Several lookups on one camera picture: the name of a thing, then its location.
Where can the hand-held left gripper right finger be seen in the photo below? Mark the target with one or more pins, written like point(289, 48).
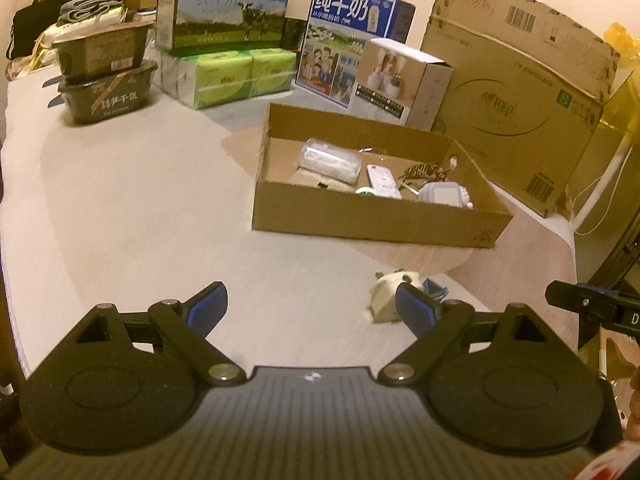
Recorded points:
point(415, 306)

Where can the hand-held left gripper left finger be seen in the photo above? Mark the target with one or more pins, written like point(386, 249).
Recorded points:
point(206, 306)

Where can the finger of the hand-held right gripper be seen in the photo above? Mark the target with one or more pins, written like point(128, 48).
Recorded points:
point(580, 297)

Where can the beige plug adapter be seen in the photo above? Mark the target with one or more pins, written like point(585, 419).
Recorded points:
point(387, 300)

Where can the shallow cardboard tray box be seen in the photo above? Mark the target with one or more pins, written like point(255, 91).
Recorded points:
point(375, 225)

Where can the white square night light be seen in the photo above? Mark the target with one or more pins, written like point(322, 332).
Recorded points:
point(440, 194)

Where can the green tape roll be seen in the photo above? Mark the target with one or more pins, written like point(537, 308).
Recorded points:
point(365, 191)

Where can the brown twine bundle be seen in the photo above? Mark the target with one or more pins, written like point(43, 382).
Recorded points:
point(425, 171)

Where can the blue clip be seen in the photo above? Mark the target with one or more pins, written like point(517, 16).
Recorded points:
point(436, 291)

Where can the white pole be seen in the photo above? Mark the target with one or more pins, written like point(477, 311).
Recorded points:
point(605, 180)

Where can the large brown cardboard box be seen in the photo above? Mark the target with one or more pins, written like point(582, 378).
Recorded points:
point(520, 110)

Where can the white appliance box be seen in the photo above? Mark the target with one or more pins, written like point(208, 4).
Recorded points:
point(400, 85)

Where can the green tissue pack bundle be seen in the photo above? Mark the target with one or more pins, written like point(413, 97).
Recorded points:
point(225, 77)

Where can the dark instant meal bowl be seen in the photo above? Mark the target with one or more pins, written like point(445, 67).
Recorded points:
point(100, 50)
point(107, 95)

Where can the yellow plastic bag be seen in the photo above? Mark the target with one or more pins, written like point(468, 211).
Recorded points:
point(622, 45)

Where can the dark small box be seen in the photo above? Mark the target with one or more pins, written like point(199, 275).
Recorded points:
point(293, 34)

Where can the blue milk carton box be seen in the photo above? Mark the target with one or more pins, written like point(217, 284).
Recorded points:
point(340, 25)

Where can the green meadow milk carton box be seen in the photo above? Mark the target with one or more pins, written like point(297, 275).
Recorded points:
point(220, 5)

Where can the grey folded towels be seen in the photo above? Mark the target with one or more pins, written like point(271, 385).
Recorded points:
point(90, 4)

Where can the black bag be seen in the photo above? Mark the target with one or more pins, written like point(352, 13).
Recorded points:
point(27, 25)

